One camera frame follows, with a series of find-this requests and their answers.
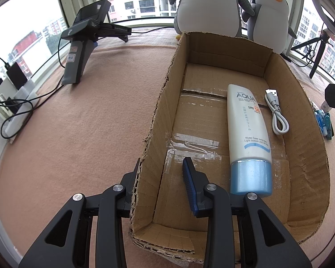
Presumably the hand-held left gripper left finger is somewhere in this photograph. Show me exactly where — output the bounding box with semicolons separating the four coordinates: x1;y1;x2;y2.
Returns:
18;158;141;268

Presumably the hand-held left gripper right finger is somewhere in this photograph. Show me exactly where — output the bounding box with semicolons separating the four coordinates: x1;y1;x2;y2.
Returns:
182;157;313;268

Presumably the translucent blue clip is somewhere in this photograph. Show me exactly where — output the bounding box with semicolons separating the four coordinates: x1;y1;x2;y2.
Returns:
314;109;335;140

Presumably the cardboard box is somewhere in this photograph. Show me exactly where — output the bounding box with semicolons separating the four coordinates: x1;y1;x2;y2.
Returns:
128;31;330;257

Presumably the black tripod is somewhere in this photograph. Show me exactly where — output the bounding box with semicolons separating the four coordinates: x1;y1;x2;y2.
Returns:
292;29;335;79

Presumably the pink felt table cover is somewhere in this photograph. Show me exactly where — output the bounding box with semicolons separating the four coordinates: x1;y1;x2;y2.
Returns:
0;24;335;268

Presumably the white sunscreen tube blue cap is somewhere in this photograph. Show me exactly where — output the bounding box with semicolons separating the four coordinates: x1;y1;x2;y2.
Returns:
227;84;273;199

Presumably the small grey penguin plush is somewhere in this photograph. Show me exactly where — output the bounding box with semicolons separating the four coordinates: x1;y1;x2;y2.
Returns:
241;0;298;55

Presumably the white power strip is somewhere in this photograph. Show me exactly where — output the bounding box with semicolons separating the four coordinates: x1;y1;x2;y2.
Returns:
1;78;41;143

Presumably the idle dark grey hand-held device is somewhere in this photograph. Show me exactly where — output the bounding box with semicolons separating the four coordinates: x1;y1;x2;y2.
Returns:
60;0;132;86

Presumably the large grey penguin plush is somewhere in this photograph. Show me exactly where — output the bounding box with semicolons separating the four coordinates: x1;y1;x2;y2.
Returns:
168;0;256;40

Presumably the white plug-in charger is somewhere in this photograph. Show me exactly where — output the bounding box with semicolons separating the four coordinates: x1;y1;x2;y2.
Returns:
0;80;13;98

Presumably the black power bank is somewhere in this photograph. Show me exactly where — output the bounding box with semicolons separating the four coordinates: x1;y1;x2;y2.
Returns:
7;62;28;89

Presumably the black tripod cable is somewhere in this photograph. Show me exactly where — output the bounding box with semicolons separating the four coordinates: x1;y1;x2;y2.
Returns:
304;42;318;68

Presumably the white usb cable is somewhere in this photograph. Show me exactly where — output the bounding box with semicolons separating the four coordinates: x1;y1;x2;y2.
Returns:
264;88;290;136

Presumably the black power cable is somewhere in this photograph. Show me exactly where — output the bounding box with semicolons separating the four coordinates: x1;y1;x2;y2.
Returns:
0;35;73;140

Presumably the black cable on windowsill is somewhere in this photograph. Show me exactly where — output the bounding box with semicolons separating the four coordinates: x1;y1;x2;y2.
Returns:
110;19;176;34

